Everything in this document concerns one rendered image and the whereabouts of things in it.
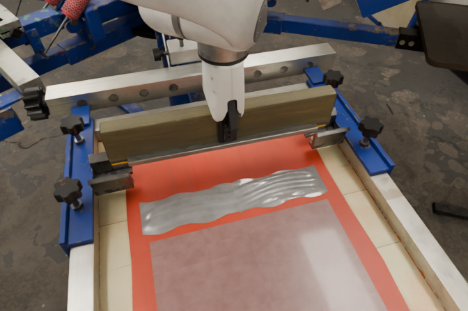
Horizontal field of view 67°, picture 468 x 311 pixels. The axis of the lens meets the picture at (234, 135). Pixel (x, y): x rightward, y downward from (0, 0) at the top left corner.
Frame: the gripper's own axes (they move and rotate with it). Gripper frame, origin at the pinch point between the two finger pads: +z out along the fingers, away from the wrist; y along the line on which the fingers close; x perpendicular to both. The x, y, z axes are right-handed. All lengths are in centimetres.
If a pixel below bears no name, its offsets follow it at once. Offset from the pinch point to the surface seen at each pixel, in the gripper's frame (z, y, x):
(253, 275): 14.0, 21.6, -0.9
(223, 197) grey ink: 13.3, 5.9, -2.0
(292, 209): 13.8, 11.5, 10.1
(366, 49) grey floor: 106, -162, 155
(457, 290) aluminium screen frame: 10.4, 33.1, 27.2
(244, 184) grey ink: 13.2, 4.1, 2.9
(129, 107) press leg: 103, -136, -29
